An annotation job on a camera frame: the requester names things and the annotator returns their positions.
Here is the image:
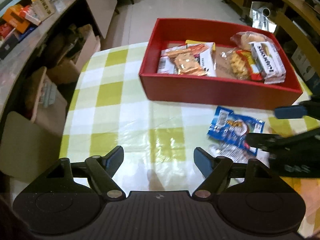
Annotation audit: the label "silver white foil pouch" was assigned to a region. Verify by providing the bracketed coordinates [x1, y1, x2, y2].
[208, 142, 269, 167]

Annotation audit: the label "blue snack packet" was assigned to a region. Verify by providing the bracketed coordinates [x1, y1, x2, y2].
[207, 106, 265, 156]

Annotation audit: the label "white wafer pack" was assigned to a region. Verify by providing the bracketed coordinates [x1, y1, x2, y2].
[250, 41, 286, 85]

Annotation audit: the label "red yellow snack bag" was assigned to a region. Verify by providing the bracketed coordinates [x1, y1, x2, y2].
[236, 49, 264, 82]

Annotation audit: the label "clear bag yellow crackers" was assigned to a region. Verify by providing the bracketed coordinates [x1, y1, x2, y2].
[220, 48, 249, 80]

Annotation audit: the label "clear bag round bread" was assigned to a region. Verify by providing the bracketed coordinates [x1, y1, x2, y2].
[230, 31, 272, 51]

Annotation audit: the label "white noodle snack pack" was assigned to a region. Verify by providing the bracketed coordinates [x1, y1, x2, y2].
[186, 44, 217, 77]

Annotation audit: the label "gold foil snack packet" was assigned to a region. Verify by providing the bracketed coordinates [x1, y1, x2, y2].
[166, 49, 207, 76]

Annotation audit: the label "red white barcode snack pack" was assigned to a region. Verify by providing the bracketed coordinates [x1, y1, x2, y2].
[157, 45, 187, 74]

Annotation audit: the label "spicy stick pack yellow label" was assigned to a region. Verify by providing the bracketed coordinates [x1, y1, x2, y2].
[185, 40, 215, 46]

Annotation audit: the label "green checked tablecloth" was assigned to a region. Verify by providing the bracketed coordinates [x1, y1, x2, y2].
[58, 41, 320, 238]

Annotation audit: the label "red cardboard box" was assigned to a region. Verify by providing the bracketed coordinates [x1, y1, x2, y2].
[139, 18, 303, 110]

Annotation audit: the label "silver foil bag on floor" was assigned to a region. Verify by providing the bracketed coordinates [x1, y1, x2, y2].
[249, 2, 277, 33]

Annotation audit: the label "cardboard box under counter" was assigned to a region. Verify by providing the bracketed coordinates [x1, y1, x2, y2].
[47, 24, 100, 85]

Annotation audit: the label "beige carton box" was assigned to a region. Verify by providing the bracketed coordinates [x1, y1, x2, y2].
[31, 0, 55, 22]

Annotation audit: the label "orange box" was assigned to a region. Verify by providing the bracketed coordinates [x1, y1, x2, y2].
[2, 4, 30, 34]

